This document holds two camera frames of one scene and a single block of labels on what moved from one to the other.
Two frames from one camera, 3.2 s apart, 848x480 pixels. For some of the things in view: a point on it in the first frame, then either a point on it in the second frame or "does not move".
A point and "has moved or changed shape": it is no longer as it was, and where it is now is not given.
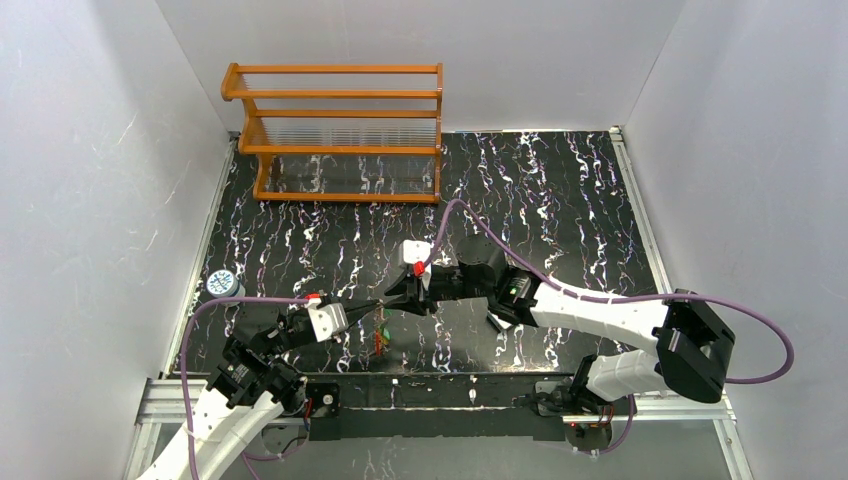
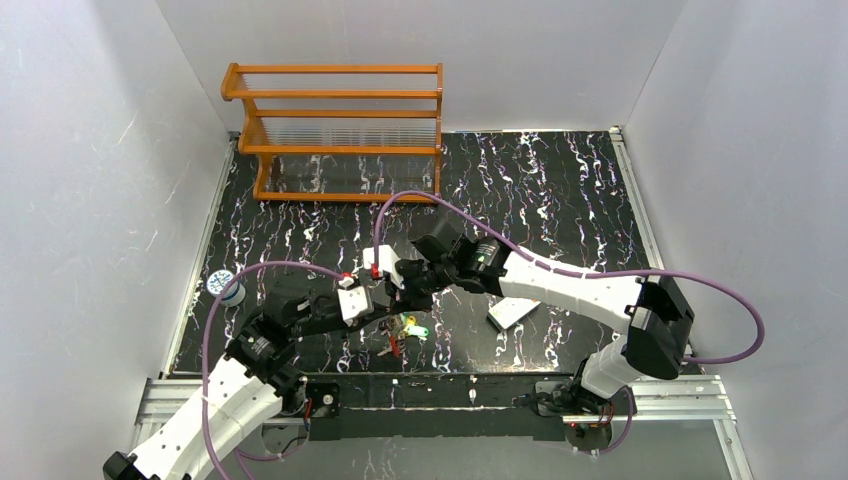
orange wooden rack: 343,132 does not move
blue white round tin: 224,284 does not move
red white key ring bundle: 382,335 has moved or changed shape
